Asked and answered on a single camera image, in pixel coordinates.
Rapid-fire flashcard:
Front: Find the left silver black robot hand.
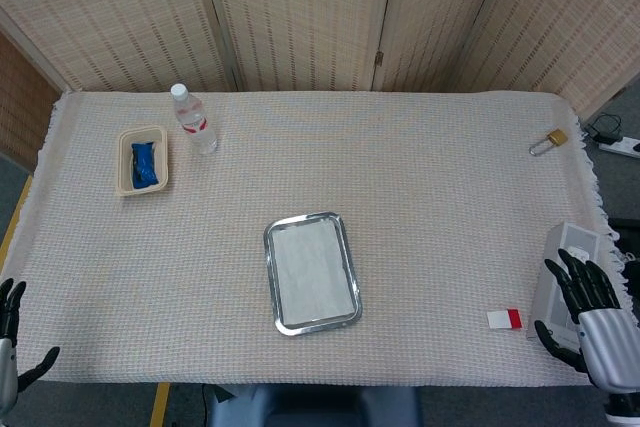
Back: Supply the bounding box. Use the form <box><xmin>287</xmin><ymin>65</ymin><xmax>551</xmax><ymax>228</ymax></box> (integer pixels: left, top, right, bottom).
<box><xmin>0</xmin><ymin>276</ymin><xmax>62</xmax><ymax>419</ymax></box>

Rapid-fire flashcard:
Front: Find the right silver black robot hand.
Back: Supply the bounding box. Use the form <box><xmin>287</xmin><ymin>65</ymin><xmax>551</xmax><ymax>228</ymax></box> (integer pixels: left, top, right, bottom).
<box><xmin>533</xmin><ymin>248</ymin><xmax>640</xmax><ymax>393</ymax></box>

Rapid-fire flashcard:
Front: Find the white parchment paper sheet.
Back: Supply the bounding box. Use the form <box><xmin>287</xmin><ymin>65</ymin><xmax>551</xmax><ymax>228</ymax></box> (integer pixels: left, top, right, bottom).
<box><xmin>272</xmin><ymin>227</ymin><xmax>356</xmax><ymax>328</ymax></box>

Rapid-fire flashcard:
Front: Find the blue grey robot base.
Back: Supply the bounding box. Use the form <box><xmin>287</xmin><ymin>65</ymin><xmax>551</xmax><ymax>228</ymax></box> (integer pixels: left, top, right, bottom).
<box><xmin>207</xmin><ymin>385</ymin><xmax>422</xmax><ymax>427</ymax></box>

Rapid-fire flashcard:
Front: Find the beige tray with blue item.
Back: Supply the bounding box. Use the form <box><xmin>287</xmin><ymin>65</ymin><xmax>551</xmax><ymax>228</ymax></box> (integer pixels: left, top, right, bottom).
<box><xmin>115</xmin><ymin>125</ymin><xmax>170</xmax><ymax>199</ymax></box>

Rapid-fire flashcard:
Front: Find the silver metal tray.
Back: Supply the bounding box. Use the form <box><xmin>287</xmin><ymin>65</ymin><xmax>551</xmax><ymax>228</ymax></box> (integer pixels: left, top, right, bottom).
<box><xmin>262</xmin><ymin>211</ymin><xmax>363</xmax><ymax>338</ymax></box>

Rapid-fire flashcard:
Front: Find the white power strip box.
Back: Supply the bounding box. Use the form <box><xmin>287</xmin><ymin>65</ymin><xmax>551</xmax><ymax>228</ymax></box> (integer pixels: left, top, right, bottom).
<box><xmin>526</xmin><ymin>220</ymin><xmax>601</xmax><ymax>349</ymax></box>

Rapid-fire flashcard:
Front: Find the red and white card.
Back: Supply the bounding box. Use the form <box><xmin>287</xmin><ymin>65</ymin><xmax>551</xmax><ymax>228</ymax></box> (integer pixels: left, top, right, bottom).
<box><xmin>486</xmin><ymin>307</ymin><xmax>524</xmax><ymax>332</ymax></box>

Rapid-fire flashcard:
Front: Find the white power strip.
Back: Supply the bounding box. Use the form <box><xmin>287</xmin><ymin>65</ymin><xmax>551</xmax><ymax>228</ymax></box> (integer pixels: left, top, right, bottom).
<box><xmin>598</xmin><ymin>135</ymin><xmax>640</xmax><ymax>161</ymax></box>

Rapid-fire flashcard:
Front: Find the brass padlock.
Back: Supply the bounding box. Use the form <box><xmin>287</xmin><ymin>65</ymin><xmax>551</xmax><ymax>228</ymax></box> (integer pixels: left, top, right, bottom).
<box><xmin>528</xmin><ymin>128</ymin><xmax>571</xmax><ymax>157</ymax></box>

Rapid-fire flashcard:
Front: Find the blue plastic packet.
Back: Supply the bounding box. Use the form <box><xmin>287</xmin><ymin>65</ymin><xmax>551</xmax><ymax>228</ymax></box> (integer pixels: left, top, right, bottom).
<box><xmin>130</xmin><ymin>141</ymin><xmax>160</xmax><ymax>190</ymax></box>

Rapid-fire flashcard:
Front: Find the beige woven tablecloth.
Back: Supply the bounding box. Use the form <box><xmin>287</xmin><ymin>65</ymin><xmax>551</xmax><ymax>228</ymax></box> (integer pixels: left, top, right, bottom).
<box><xmin>0</xmin><ymin>90</ymin><xmax>632</xmax><ymax>389</ymax></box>

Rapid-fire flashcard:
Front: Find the clear plastic water bottle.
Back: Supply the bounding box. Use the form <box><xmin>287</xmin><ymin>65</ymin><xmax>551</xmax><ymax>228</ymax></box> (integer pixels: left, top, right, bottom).
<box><xmin>170</xmin><ymin>83</ymin><xmax>220</xmax><ymax>156</ymax></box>

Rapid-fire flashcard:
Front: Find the woven folding screen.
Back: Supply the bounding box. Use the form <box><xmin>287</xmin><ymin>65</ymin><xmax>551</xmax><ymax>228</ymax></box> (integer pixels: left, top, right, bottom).
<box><xmin>0</xmin><ymin>0</ymin><xmax>640</xmax><ymax>171</ymax></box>

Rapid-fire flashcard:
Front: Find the black power adapter with cable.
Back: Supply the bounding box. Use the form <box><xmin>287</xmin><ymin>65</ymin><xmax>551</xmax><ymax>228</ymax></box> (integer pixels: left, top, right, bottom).
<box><xmin>584</xmin><ymin>112</ymin><xmax>624</xmax><ymax>145</ymax></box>

